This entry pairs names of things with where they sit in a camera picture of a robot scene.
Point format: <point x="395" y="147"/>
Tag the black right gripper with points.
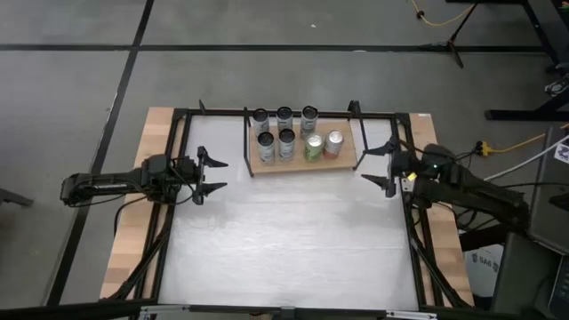
<point x="402" y="169"/>

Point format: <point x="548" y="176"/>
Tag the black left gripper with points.
<point x="186" y="175"/>

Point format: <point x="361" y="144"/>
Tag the red-white Spindrift can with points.
<point x="333" y="143"/>

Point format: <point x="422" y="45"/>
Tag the white Celsius Arctic Vibe can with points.
<point x="260" y="120"/>
<point x="309" y="120"/>
<point x="266" y="146"/>
<point x="284" y="117"/>
<point x="286" y="144"/>

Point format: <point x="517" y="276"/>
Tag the green Sanzo can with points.
<point x="314" y="146"/>

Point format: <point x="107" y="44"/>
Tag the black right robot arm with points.
<point x="480" y="191"/>

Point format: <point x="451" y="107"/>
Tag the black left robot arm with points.
<point x="106" y="183"/>

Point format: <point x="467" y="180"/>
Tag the wooden tray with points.
<point x="302" y="166"/>

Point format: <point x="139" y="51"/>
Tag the black tripod stand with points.
<point x="451" y="44"/>

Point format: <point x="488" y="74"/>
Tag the white labelled box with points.
<point x="482" y="271"/>

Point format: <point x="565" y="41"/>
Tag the black desk leg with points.
<point x="524" y="114"/>
<point x="542" y="31"/>

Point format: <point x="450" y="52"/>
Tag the black computer case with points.
<point x="547" y="209"/>

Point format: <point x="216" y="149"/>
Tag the person's shoe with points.
<point x="558" y="85"/>

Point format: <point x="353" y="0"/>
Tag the dark chair base leg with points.
<point x="13" y="197"/>

